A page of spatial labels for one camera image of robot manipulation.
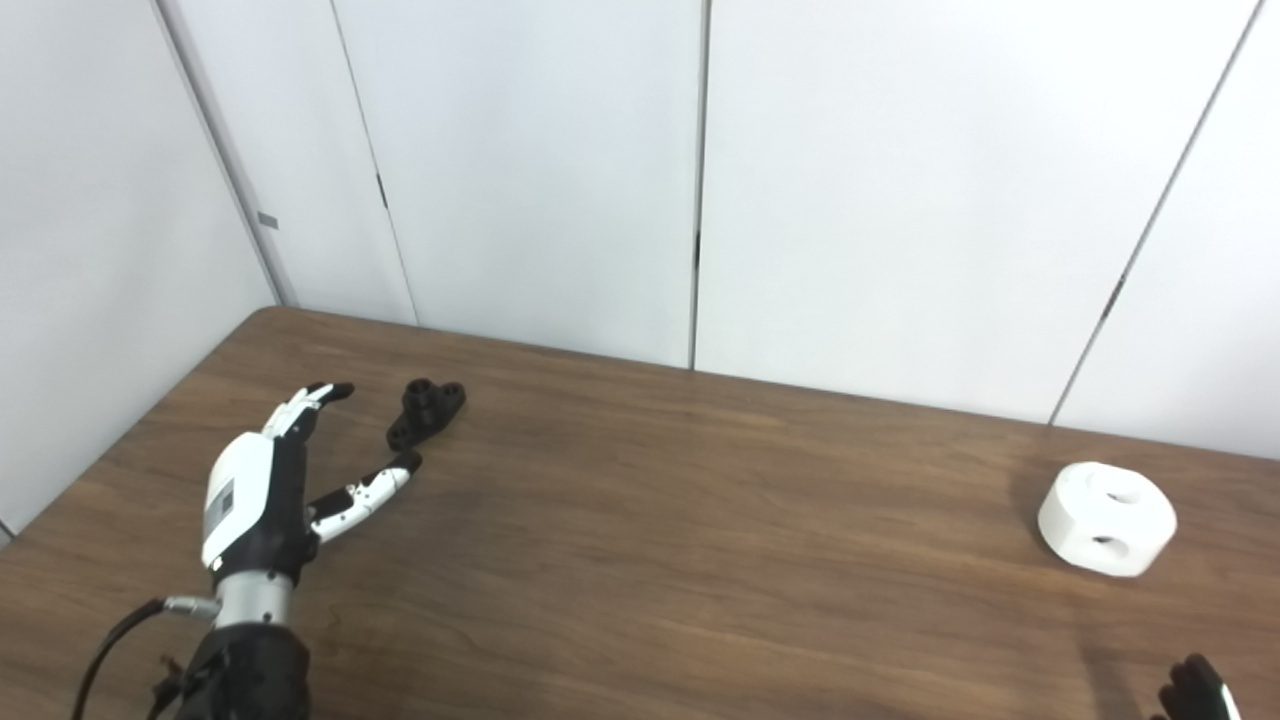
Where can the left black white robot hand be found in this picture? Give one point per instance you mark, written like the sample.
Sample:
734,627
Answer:
240,490

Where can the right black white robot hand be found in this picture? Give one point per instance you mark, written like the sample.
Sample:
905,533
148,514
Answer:
1195,695

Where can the black plastic holder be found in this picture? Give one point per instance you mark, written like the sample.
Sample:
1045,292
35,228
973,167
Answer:
425,410

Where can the round white plastic piece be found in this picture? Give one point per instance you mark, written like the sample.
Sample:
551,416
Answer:
1085,515

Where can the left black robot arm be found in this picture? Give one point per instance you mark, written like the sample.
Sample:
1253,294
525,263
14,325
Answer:
250,670

